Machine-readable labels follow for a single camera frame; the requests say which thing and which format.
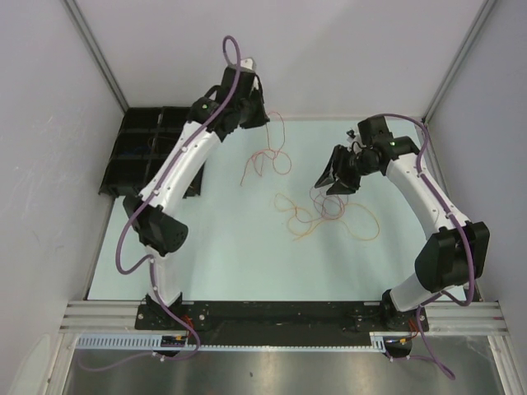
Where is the aluminium frame rail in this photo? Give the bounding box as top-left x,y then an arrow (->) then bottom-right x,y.
59,301 -> 509,336

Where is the black compartment tray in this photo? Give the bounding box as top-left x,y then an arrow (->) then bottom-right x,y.
99,106 -> 189,198

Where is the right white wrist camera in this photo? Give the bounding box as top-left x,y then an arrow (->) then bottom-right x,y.
346,129 -> 363,153

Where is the white slotted cable duct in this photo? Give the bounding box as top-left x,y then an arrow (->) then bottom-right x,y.
76,333 -> 385,352

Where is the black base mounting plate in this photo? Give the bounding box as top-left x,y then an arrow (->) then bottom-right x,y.
134,298 -> 429,347

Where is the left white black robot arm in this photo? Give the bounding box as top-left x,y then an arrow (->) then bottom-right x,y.
124,58 -> 269,329

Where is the orange thin cable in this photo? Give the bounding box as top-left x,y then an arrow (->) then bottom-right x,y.
273,191 -> 380,243

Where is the brown thin cable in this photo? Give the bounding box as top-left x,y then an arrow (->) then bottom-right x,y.
146,131 -> 182,151

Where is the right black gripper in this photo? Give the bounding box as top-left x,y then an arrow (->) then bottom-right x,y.
314,144 -> 379,196

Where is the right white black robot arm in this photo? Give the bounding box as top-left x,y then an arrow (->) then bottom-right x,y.
315,114 -> 490,330

